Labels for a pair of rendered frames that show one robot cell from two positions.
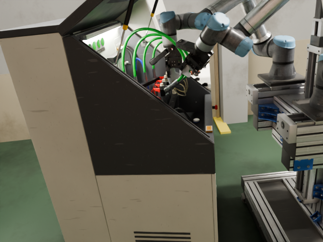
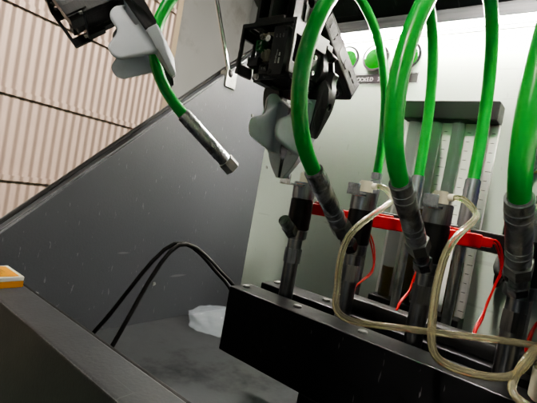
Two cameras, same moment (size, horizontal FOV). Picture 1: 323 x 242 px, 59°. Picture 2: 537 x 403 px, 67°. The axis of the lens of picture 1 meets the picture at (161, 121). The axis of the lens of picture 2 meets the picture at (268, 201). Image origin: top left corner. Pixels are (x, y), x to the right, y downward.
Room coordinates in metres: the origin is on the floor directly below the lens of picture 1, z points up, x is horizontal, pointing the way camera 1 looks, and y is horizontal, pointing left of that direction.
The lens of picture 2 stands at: (1.67, -0.49, 1.11)
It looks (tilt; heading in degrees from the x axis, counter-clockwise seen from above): 2 degrees down; 118
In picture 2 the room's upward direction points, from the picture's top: 10 degrees clockwise
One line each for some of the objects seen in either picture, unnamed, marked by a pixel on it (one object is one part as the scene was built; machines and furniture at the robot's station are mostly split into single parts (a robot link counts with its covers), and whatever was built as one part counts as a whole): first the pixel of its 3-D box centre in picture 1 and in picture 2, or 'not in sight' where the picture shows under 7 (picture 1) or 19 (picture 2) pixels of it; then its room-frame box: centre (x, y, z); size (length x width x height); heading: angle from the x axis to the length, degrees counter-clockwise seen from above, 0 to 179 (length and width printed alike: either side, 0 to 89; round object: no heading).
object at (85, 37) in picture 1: (104, 30); (421, 22); (1.53, 0.23, 1.43); 0.54 x 0.03 x 0.02; 169
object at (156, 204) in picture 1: (169, 194); not in sight; (1.48, 0.00, 0.39); 0.70 x 0.58 x 0.79; 169
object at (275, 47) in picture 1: (282, 48); not in sight; (1.65, -0.75, 1.20); 0.13 x 0.12 x 0.14; 26
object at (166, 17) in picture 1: (168, 23); not in sight; (1.47, -0.09, 1.43); 0.09 x 0.08 x 0.11; 116
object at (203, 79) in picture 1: (195, 76); not in sight; (2.14, -0.30, 0.96); 0.70 x 0.22 x 0.03; 169
